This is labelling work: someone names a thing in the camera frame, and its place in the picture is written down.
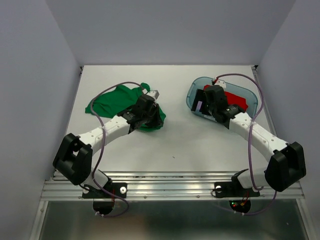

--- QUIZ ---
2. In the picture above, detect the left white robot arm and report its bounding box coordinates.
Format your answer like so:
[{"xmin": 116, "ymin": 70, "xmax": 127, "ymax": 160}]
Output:
[{"xmin": 53, "ymin": 90, "xmax": 163, "ymax": 199}]

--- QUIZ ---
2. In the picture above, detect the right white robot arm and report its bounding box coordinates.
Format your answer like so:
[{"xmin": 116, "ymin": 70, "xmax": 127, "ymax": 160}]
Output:
[{"xmin": 191, "ymin": 85, "xmax": 307, "ymax": 198}]

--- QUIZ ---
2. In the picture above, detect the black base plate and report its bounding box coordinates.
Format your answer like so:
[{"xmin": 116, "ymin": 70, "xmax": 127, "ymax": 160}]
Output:
[
  {"xmin": 82, "ymin": 182, "xmax": 128, "ymax": 199},
  {"xmin": 211, "ymin": 181, "xmax": 260, "ymax": 199}
]

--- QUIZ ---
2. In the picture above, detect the red t shirt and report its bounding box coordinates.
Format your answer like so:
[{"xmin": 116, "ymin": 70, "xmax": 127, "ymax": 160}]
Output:
[{"xmin": 203, "ymin": 84, "xmax": 249, "ymax": 111}]

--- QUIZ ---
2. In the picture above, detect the green t shirt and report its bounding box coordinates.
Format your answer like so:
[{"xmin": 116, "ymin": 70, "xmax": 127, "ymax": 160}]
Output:
[{"xmin": 84, "ymin": 82, "xmax": 166, "ymax": 132}]

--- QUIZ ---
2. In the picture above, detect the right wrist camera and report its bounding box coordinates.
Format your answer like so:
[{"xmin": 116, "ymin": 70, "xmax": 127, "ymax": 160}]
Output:
[{"xmin": 211, "ymin": 78, "xmax": 227, "ymax": 89}]

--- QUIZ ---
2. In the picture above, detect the translucent blue plastic bin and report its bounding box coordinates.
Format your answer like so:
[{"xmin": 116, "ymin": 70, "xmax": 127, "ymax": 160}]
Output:
[{"xmin": 186, "ymin": 76, "xmax": 259, "ymax": 118}]

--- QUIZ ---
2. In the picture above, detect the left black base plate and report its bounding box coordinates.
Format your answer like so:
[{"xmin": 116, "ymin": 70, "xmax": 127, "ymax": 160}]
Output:
[{"xmin": 82, "ymin": 182, "xmax": 128, "ymax": 199}]

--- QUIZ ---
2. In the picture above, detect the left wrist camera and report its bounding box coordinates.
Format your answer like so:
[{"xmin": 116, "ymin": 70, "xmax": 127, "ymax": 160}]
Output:
[{"xmin": 147, "ymin": 90, "xmax": 160, "ymax": 101}]

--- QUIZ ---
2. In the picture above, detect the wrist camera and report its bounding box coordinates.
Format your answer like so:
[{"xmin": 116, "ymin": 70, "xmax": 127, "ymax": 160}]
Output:
[
  {"xmin": 147, "ymin": 90, "xmax": 160, "ymax": 101},
  {"xmin": 211, "ymin": 78, "xmax": 227, "ymax": 89}
]

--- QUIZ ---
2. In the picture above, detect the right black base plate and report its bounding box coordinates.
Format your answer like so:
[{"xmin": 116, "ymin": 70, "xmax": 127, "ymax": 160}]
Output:
[{"xmin": 211, "ymin": 181, "xmax": 260, "ymax": 199}]

